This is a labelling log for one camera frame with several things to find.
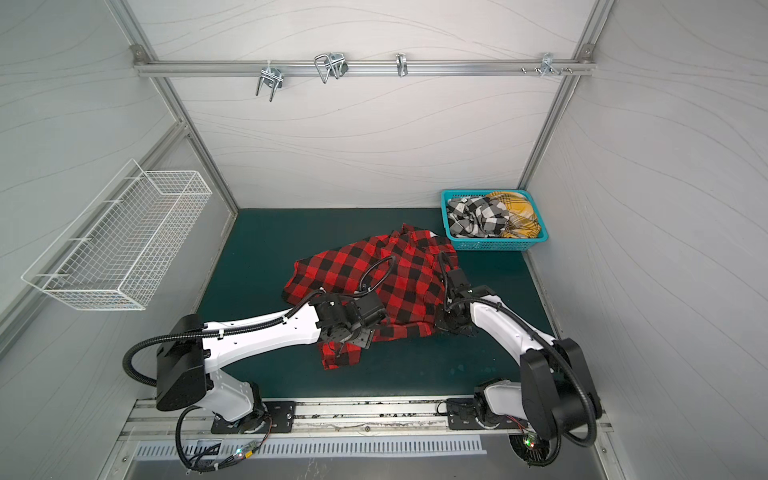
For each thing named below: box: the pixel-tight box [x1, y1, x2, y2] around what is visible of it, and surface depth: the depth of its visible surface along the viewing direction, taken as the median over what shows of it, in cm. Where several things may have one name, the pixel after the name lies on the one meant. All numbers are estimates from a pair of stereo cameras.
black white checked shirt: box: [447, 196, 510, 238], surface depth 107 cm
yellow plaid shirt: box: [486, 192, 541, 239], surface depth 106 cm
